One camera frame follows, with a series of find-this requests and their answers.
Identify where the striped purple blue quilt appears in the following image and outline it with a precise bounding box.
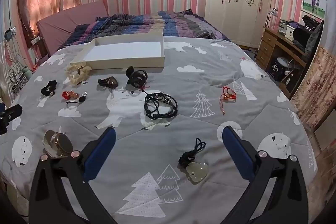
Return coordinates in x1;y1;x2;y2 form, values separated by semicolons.
62;10;231;50

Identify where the small framed couple photo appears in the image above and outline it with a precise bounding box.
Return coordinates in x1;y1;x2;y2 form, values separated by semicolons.
302;0;327;21

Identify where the black box with white disc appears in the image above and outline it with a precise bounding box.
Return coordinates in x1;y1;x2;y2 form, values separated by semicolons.
269;56;289;80

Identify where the black scrunchie with bells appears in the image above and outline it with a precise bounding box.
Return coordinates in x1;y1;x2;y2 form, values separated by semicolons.
41;80;58;96

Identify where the white wardrobe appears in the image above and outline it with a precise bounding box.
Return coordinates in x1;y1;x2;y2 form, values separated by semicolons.
204;0;273;50

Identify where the red orange pendant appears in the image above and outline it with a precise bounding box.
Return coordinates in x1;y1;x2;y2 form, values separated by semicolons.
62;91;79;100

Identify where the black braided bracelet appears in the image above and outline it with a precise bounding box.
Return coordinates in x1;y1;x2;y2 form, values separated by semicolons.
144;92;178;119

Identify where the brown pendant with black cord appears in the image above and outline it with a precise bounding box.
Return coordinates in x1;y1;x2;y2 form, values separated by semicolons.
98;76;118;89

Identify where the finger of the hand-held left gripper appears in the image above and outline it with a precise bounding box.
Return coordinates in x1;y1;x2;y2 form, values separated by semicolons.
0;104;23;135

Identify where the black hair claw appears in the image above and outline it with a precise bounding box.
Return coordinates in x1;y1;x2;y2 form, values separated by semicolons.
125;66;149;88

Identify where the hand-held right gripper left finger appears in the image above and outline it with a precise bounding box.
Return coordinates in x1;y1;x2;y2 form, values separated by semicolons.
29;127;117;224

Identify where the white shallow box tray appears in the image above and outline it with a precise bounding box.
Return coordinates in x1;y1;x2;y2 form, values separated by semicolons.
70;30;165;69

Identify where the red cord bracelet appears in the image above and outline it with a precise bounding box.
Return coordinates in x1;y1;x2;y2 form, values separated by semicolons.
220;86;237;115

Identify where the desk lamp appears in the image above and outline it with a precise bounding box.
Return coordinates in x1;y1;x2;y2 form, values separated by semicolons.
264;7;279;28

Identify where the cream scrunchie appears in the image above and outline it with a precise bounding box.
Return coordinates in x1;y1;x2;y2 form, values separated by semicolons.
65;61;92;86

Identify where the pale jade pendant black cord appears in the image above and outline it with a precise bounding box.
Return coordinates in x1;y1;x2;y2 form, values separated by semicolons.
178;138;209;185

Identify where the black bag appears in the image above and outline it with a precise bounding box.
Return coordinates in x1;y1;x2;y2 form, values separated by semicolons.
291;14;324;56

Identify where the grey printed blanket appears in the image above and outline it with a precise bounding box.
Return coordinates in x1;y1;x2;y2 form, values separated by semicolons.
0;36;318;224

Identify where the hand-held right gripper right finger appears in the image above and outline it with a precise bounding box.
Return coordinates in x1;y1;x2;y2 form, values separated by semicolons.
222;126;309;224

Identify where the small black cord charm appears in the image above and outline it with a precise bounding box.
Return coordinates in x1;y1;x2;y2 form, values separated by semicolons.
66;92;88;105

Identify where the pink mattress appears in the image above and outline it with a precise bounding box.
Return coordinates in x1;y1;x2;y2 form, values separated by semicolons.
36;1;109;56

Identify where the wooden desk with drawers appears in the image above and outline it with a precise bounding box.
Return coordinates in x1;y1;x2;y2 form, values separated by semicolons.
256;26;315;98

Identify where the floral cloth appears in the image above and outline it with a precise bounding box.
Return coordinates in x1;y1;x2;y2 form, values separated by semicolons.
291;48;336;130

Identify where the white box on desk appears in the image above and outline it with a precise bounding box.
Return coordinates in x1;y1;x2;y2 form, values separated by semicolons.
285;23;298;39

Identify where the gold wristwatch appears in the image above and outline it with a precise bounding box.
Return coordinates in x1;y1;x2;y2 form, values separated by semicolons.
42;130;74;159

